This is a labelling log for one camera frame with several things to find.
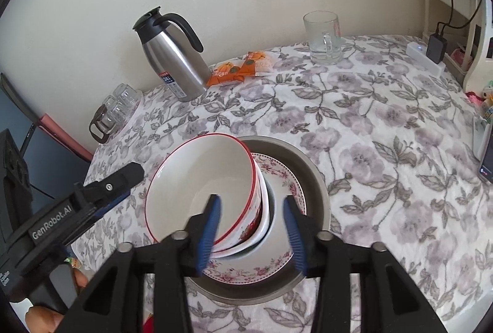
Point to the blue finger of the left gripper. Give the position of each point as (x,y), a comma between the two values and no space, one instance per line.
(103,200)

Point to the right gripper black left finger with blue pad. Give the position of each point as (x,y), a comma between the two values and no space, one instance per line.
(113,299)

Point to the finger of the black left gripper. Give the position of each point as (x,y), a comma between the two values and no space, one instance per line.
(122,180)

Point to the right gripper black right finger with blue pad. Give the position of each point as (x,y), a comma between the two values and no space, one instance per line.
(390,301)

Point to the red rimmed strawberry bowl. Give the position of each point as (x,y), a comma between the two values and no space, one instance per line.
(210,164)

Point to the small white bowl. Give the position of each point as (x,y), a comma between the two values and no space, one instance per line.
(256,231)

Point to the floral pink rimmed plate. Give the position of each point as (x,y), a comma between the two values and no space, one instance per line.
(273,252)

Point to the large pale blue bowl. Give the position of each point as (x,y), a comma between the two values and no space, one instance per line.
(269,213)

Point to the person's left hand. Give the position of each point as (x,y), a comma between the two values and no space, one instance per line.
(42,320)

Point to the glass cups in rack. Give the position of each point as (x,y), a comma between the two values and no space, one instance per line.
(114,113)

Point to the smartphone on stand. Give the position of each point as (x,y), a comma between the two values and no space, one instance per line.
(486,163)

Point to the floral grey tablecloth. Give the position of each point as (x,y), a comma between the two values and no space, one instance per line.
(393,143)

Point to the stainless steel thermos jug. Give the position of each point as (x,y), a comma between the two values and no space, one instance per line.
(174,51)

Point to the orange snack packet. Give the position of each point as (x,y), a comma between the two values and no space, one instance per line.
(230,72)
(258,63)

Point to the white power strip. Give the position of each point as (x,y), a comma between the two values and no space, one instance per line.
(417,52)

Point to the black power adapter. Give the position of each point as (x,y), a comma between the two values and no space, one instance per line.
(436,48)

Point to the clear glass mug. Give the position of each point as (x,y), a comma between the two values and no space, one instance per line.
(323,36)

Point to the cream white chair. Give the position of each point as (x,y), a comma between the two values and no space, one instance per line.
(469,52)

